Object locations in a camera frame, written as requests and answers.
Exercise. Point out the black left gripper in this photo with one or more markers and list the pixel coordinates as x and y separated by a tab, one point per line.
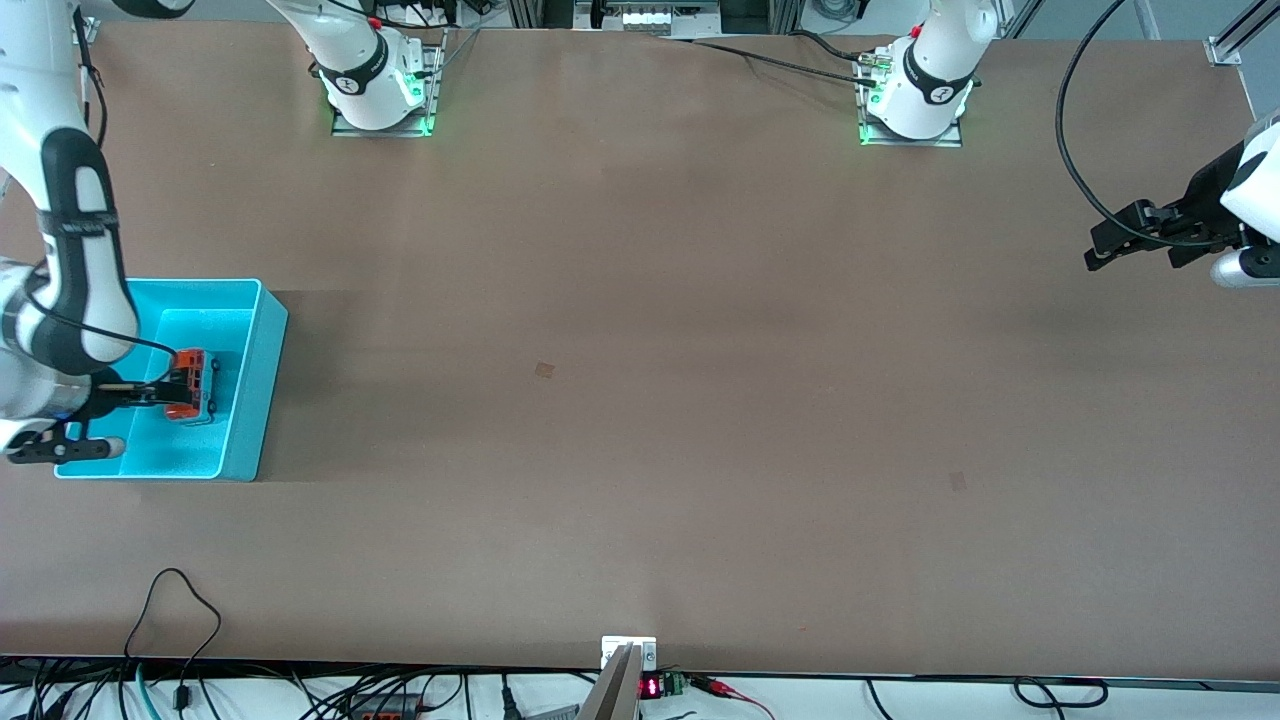
1203	203

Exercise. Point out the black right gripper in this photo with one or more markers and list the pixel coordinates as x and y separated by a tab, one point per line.
103	400

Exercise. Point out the orange toy bus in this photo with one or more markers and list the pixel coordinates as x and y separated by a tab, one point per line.
205	385

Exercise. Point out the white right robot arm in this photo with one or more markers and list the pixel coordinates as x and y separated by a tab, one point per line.
75	250

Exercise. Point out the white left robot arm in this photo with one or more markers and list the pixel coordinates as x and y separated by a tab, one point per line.
930	70

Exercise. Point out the blue plastic box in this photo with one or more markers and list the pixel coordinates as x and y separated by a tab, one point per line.
240	400

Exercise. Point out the orange black power strip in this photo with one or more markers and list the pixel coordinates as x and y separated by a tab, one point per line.
385	708

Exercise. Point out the black equipment rack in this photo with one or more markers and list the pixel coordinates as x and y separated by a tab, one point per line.
740	12

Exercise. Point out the red LED display module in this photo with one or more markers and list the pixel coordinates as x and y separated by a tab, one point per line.
655	686

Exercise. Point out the aluminium frame profile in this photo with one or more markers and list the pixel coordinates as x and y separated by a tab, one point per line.
1235	40

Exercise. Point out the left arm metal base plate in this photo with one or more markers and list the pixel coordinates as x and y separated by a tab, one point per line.
870	132

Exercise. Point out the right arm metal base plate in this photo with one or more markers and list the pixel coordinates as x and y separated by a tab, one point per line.
432	90

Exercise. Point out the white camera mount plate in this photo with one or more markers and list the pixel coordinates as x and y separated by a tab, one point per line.
610	645

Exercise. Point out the grey camera mount bar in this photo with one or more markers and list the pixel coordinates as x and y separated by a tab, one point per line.
615	690

